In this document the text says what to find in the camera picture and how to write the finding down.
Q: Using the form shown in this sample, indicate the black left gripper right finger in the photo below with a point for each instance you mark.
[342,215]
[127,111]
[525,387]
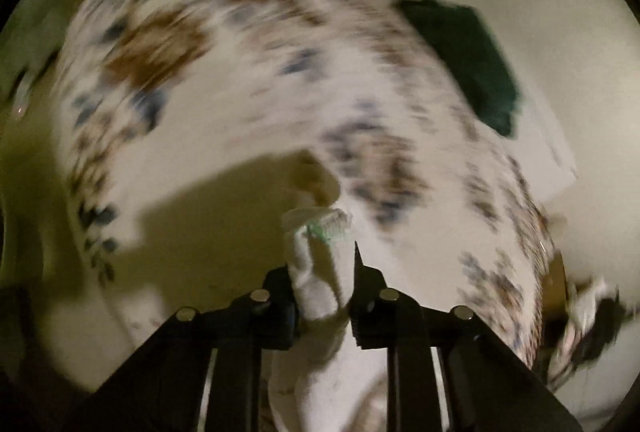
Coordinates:
[381,316]

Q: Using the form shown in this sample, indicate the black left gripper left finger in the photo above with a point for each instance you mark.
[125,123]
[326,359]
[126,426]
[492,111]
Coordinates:
[268,316]

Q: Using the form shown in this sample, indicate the white pants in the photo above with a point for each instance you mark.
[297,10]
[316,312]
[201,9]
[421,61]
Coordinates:
[325,382]

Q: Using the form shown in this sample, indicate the floral fleece blanket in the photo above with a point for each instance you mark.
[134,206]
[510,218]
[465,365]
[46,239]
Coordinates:
[186,129]

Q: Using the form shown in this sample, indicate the dark green cloth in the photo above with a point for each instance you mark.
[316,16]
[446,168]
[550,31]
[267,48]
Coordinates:
[463,42]

